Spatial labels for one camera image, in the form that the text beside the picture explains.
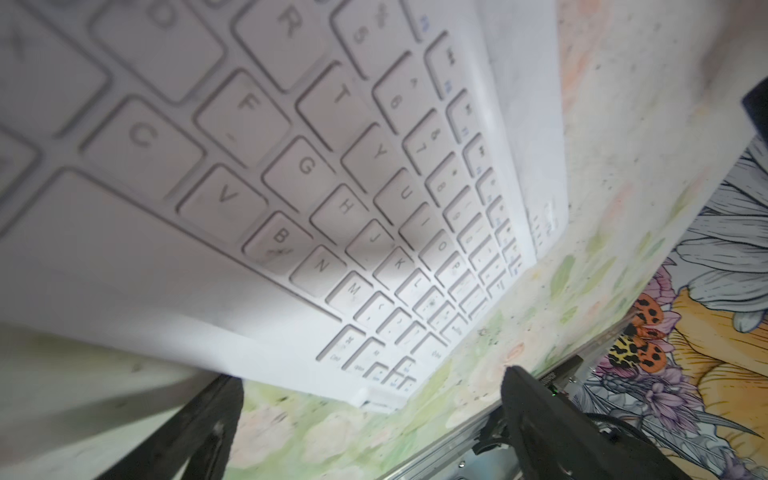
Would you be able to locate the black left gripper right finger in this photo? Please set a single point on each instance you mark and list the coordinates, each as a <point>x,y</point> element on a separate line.
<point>552,439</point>

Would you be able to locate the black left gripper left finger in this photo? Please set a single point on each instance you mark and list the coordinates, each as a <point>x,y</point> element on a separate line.
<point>193,444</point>

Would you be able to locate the white keyboard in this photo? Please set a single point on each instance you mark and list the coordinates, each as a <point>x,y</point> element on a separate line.
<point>321,196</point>

